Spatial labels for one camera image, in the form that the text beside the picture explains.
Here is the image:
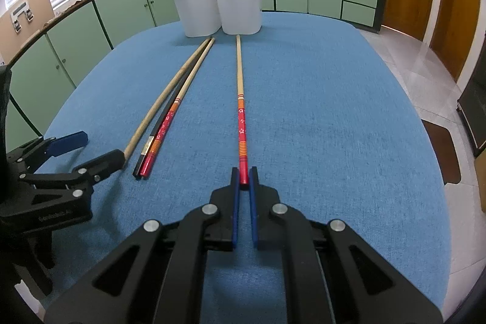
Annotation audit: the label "blue table mat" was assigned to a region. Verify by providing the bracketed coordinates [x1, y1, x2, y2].
[35, 11, 453, 324]

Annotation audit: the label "black glass oven cabinet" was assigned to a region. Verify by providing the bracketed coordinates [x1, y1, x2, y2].
[457, 43, 486, 157]

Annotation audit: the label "red orange patterned chopstick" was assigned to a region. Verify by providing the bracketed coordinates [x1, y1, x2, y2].
[236, 35, 249, 187]

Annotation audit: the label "green lower kitchen cabinets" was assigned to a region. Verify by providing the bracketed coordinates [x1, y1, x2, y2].
[6, 0, 386, 151]

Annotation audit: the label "plain bamboo chopstick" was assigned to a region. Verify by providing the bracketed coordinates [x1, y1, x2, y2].
[123, 36, 213, 168]

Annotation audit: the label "brown stool seat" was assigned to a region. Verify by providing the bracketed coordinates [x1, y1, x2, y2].
[422, 120, 461, 184]

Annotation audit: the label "black chopstick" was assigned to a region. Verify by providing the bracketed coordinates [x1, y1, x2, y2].
[132, 57, 202, 179]

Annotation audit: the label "cardboard box with labels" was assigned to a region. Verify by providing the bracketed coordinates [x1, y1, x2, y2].
[0, 0, 54, 64]

